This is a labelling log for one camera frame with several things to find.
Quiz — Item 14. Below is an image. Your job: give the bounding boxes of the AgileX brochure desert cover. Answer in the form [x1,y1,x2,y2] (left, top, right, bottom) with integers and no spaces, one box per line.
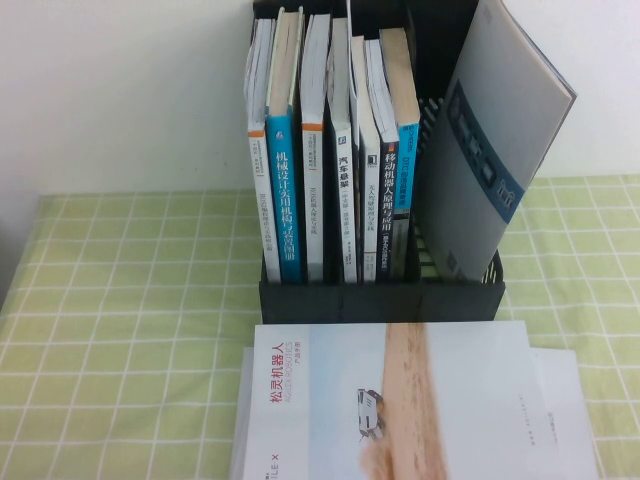
[239,321,569,480]

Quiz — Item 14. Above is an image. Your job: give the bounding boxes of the white book orange band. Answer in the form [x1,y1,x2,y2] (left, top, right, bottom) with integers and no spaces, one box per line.
[242,17,281,282]
[299,12,332,284]

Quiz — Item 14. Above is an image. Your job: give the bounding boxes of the white car suspension book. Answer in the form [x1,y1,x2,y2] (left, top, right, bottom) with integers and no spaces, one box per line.
[325,17,361,284]

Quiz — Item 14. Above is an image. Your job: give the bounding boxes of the blue mechanical design book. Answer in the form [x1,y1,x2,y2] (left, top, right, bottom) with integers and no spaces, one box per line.
[263,5,306,285]

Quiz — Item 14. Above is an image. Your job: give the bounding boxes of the white autonomous driving book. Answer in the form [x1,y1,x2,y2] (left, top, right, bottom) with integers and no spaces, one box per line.
[349,34,381,284]

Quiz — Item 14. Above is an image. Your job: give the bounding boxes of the black mobile robot book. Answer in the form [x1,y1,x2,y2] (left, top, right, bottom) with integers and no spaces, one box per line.
[363,38,404,281]

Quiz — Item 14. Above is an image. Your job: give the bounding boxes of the black plastic book holder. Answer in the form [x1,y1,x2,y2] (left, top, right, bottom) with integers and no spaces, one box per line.
[251,0,507,326]

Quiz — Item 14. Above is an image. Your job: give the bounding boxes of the blue DTC book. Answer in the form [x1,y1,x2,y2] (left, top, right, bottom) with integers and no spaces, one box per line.
[378,27,421,279]

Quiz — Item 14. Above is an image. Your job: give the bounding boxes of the grey brochure blue band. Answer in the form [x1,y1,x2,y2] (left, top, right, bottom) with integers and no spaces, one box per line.
[416,0,578,284]

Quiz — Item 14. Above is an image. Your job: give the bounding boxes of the green checkered tablecloth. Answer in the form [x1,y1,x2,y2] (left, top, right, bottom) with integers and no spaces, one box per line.
[0,174,640,480]

